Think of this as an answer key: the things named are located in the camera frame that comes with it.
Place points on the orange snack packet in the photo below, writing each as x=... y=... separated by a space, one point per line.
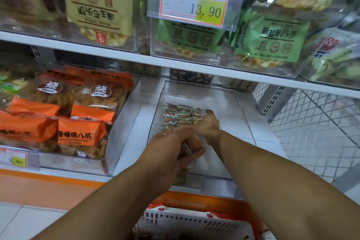
x=81 y=135
x=84 y=70
x=47 y=93
x=98 y=99
x=25 y=130

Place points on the small orange snack packets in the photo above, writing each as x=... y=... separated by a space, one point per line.
x=192 y=143

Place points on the white slotted shelf upright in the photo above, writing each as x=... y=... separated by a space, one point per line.
x=274 y=102

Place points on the white shelf board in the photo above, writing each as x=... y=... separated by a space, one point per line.
x=140 y=58

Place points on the person's left hand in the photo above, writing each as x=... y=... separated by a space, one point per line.
x=160 y=155

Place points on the person's right hand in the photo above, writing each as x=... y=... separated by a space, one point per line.
x=212 y=130

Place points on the small green snack packet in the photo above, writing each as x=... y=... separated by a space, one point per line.
x=12 y=85

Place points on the beige cracker bag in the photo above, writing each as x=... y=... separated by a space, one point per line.
x=98 y=6

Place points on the pile of small green packets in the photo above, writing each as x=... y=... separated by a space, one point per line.
x=180 y=116

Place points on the person's left thumb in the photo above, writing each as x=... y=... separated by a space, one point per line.
x=194 y=156

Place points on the small shelf price tag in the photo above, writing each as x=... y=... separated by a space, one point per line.
x=17 y=159

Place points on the person's right forearm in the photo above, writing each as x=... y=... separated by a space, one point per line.
x=275 y=192

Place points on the clear bin with beige bags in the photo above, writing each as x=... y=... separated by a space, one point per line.
x=42 y=29

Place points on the white shelf with orange edge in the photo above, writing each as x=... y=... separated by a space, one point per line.
x=56 y=183

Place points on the clear bin with green bags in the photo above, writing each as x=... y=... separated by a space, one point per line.
x=225 y=59

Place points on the white and green snack bag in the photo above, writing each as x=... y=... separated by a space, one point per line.
x=332 y=54

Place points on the clear plastic bin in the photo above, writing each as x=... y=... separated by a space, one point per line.
x=197 y=96

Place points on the person's right fingers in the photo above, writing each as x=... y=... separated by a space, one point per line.
x=206 y=120

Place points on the white and orange shopping basket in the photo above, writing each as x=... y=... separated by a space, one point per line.
x=197 y=223

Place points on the person's left forearm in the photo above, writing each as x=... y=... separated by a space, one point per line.
x=112 y=206

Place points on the dark patterned snack packet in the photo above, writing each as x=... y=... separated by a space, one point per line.
x=191 y=76

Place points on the clear bin with orange packets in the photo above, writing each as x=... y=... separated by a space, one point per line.
x=121 y=135

